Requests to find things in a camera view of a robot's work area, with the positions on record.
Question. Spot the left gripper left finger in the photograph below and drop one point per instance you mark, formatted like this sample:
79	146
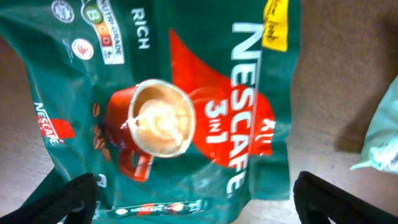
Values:
75	202

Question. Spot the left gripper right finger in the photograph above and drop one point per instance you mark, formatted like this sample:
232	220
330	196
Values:
318	201

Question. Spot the light teal snack packet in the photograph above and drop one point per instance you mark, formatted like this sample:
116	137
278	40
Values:
380	143

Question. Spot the green Nescafe coffee bag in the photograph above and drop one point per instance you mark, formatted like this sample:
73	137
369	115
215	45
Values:
180	109

